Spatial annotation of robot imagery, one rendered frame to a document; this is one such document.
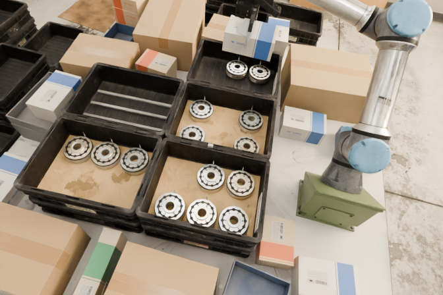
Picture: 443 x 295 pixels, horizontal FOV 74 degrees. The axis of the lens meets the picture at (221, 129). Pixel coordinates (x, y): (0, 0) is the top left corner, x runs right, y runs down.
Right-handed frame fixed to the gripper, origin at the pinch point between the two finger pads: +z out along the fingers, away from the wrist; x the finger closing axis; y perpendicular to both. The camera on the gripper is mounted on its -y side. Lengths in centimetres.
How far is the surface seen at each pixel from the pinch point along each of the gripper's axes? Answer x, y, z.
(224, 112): 20.3, 3.5, 27.8
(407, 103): -109, -139, 112
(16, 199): 77, 69, 37
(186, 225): 74, 3, 19
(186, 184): 58, 9, 28
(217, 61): -10.8, 15.2, 27.9
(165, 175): 56, 17, 28
